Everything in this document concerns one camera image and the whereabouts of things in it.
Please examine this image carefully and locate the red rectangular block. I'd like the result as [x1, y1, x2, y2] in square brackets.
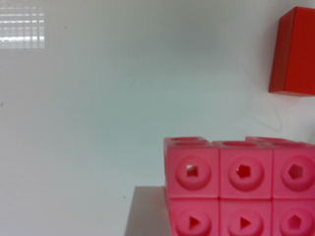
[269, 7, 315, 96]

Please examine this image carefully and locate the pink linking cube block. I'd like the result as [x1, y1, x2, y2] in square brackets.
[163, 137, 315, 236]

